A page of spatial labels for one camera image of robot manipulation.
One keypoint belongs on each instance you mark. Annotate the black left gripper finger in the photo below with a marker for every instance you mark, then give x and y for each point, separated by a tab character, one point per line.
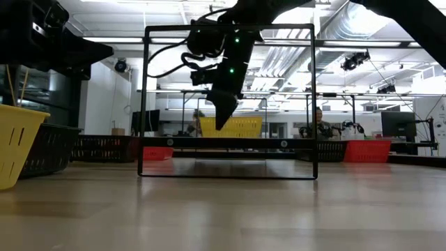
94	55

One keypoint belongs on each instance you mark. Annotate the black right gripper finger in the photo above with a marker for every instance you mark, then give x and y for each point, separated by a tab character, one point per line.
224	111

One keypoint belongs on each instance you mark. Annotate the yellow plastic basket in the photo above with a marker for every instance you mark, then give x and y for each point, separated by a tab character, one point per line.
17	146
247	127

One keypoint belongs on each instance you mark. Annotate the red plastic basket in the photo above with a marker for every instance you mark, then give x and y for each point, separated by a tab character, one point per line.
366	151
158	153

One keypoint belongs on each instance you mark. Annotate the black plastic basket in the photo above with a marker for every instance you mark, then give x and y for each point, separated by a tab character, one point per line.
52	150
104	150
331	151

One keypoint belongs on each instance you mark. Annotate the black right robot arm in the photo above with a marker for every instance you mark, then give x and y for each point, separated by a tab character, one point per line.
418	21

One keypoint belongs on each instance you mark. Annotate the background black robot arm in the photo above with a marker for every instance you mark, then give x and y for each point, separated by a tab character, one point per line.
352	125

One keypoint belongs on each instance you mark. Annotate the long ceiling light strip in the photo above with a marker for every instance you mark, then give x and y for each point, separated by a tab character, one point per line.
111	39

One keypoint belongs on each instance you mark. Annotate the black computer monitor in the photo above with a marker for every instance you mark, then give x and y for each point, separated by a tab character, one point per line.
146	120
399	123

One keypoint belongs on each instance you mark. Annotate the brown cardboard box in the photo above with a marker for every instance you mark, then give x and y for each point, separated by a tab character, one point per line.
118	131

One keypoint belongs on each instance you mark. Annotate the black desk stand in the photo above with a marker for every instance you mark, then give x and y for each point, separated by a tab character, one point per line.
431	130

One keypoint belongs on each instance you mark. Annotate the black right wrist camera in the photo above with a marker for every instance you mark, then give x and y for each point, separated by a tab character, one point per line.
203	77

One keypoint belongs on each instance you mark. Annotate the black metal shelf frame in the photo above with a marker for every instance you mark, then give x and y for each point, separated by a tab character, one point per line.
226	143

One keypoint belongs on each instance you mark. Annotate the black ceiling camera cluster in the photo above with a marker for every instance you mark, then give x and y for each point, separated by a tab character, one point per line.
386	89
355	60

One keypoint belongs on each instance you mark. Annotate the silver ventilation duct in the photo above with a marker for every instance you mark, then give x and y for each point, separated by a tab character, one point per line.
348	31

